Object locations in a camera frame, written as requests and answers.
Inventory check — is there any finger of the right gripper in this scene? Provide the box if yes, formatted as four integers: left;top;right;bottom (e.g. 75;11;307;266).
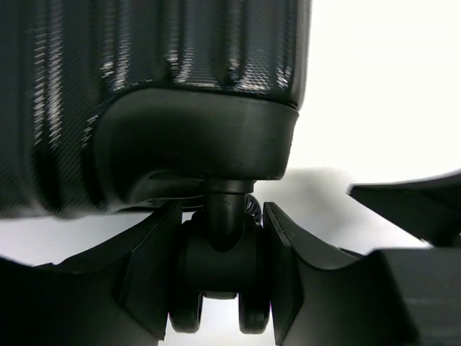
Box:
349;172;460;247

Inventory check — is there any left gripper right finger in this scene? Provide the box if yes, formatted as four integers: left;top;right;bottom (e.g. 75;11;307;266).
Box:
263;203;460;345

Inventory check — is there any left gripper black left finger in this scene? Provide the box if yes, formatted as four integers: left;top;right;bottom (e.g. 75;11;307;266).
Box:
1;202;182;345

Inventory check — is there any black suitcase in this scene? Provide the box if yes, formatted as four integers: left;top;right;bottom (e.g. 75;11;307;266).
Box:
1;1;311;333

